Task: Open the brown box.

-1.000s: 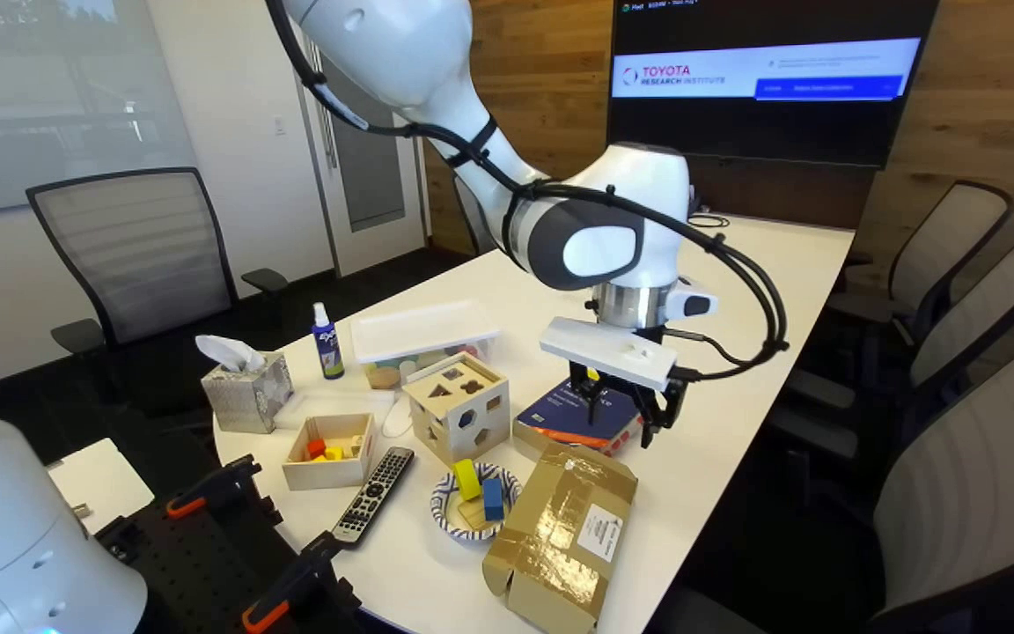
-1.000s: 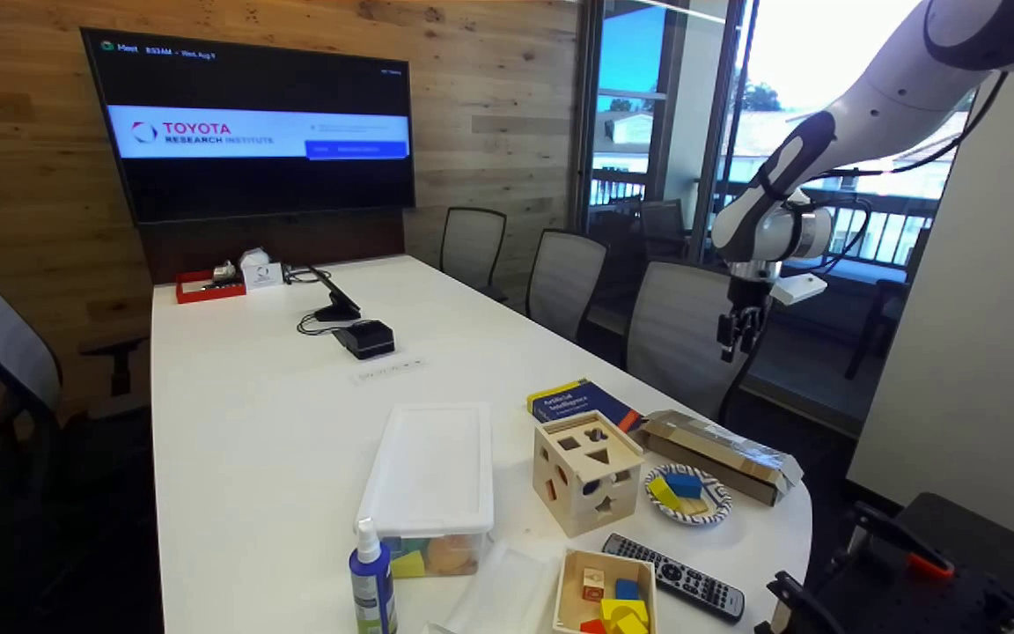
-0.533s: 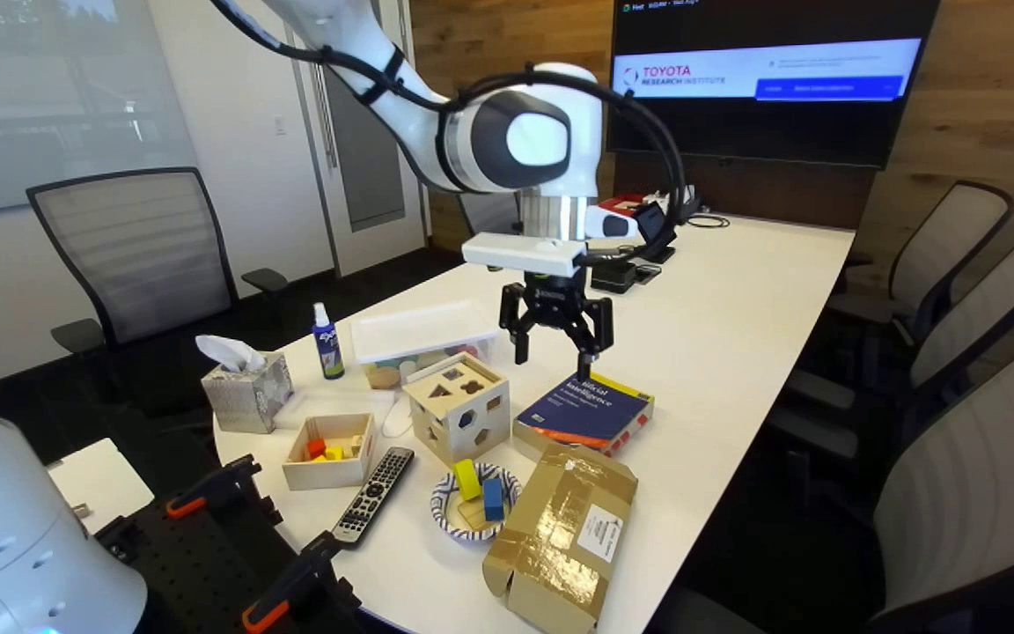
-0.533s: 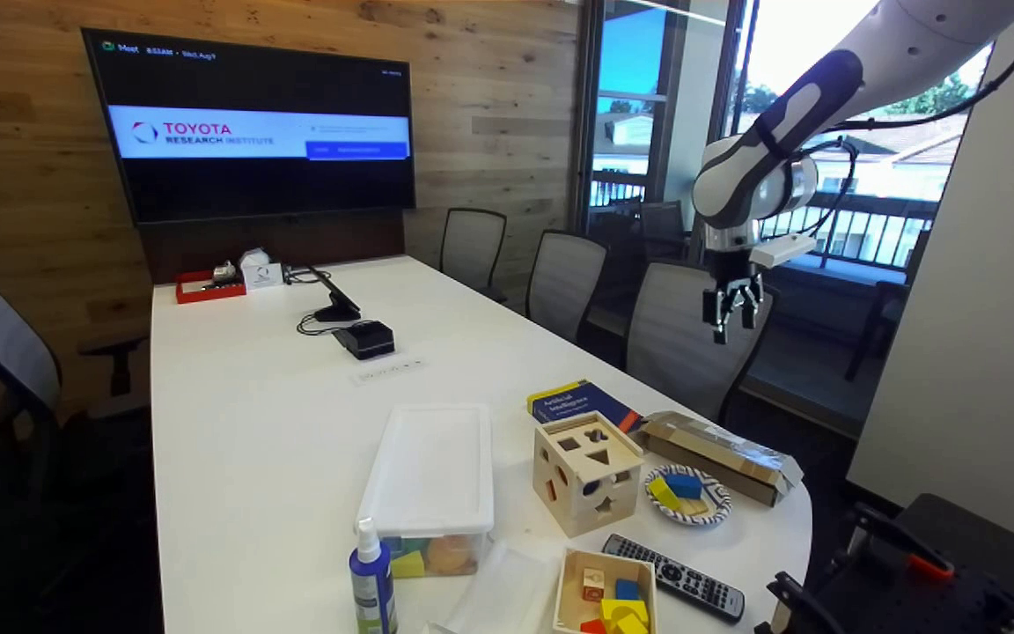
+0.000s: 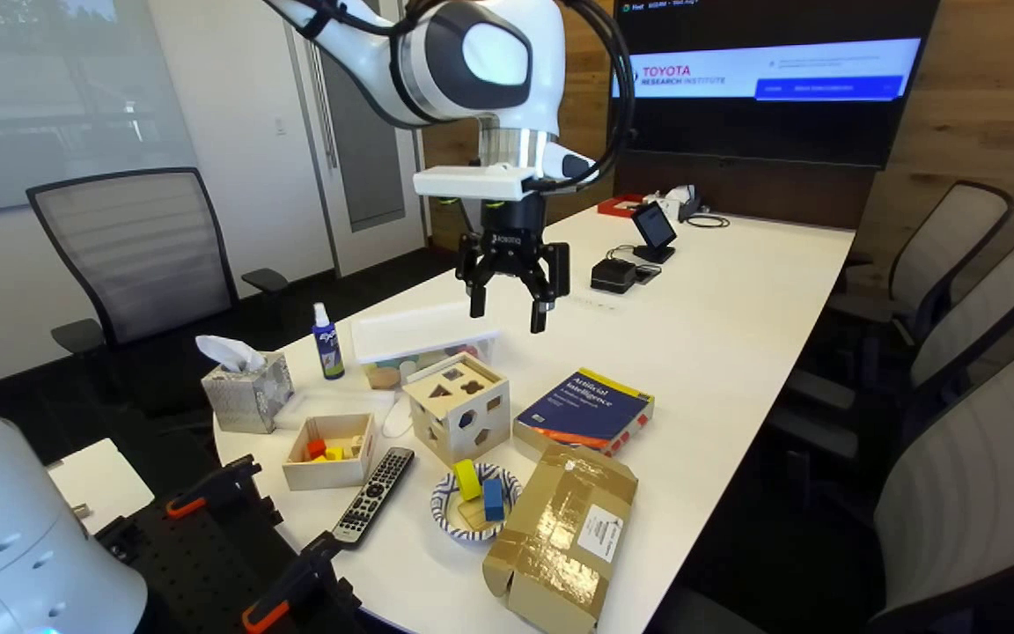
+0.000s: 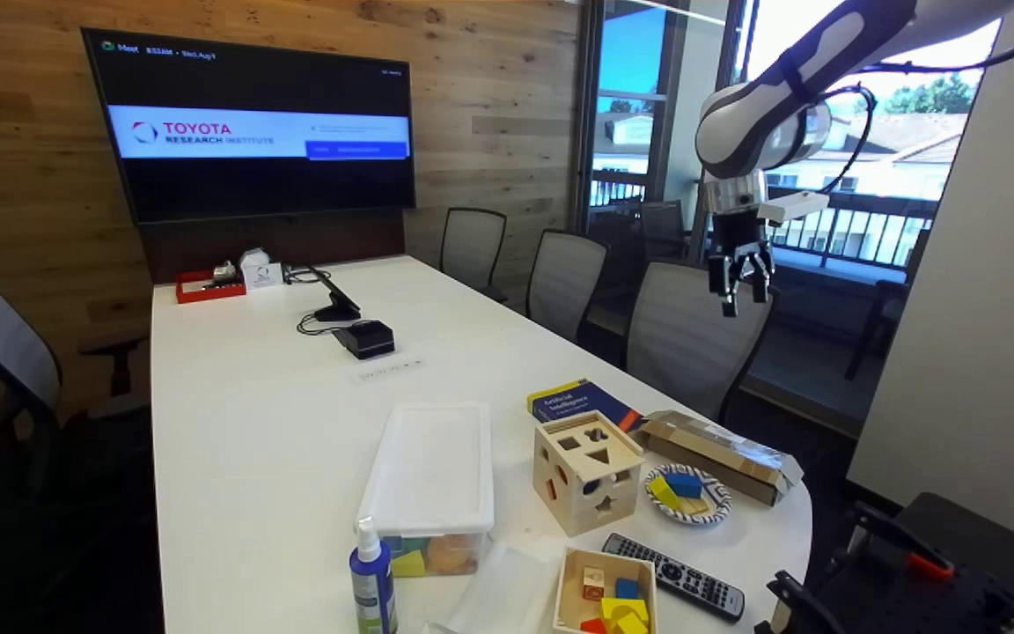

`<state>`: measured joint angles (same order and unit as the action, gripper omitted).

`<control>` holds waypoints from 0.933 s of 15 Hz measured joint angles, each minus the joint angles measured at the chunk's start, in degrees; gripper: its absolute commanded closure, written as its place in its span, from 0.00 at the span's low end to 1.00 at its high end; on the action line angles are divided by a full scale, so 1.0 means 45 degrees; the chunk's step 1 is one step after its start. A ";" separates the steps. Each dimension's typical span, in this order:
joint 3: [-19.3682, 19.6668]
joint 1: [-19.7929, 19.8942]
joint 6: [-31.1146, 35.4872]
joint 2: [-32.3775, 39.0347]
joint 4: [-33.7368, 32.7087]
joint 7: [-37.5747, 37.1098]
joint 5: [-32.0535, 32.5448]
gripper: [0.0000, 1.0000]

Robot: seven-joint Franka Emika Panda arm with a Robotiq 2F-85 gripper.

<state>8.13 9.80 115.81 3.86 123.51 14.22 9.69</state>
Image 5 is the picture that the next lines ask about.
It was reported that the blue patterned paper plate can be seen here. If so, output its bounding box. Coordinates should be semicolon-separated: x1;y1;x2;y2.
425;461;525;544

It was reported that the black clamp orange handle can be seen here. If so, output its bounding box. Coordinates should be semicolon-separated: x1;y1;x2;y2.
238;531;350;634
161;450;263;524

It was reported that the black remote control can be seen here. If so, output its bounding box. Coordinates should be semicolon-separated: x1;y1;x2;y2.
329;442;421;550

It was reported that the wooden shape sorter cube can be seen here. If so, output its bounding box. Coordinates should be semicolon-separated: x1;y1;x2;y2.
403;347;516;465

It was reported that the wall mounted tv screen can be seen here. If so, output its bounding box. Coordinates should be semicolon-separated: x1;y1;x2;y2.
610;0;944;172

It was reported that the yellow wooden block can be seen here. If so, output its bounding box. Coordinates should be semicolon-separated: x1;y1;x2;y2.
324;432;367;467
451;456;485;504

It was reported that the grey tissue box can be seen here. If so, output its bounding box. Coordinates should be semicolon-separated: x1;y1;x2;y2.
193;330;299;436

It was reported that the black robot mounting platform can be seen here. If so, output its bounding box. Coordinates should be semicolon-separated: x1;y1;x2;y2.
91;461;409;634

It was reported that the blue spray bottle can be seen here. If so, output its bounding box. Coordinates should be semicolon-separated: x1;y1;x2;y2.
311;300;350;382

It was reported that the blue wooden block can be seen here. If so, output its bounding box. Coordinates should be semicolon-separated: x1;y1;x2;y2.
479;470;510;524

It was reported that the glass whiteboard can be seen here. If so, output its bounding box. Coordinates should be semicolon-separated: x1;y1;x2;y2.
0;0;201;220

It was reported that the blue book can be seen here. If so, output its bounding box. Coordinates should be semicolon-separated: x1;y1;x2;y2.
516;366;660;461

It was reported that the white flat base plate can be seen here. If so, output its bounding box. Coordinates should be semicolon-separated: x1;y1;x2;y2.
43;432;158;538

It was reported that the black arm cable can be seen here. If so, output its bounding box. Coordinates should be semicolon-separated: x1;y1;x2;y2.
546;0;641;192

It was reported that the white door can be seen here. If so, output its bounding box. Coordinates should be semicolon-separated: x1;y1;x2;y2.
290;0;429;281

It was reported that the small black box device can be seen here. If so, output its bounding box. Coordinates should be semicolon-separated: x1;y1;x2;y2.
590;258;646;297

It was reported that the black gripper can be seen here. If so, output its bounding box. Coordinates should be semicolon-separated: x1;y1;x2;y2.
455;189;574;338

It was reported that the red tray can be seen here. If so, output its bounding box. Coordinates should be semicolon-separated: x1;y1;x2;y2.
596;192;648;220

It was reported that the open wooden tray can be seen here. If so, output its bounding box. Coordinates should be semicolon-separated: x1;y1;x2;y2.
281;411;380;494

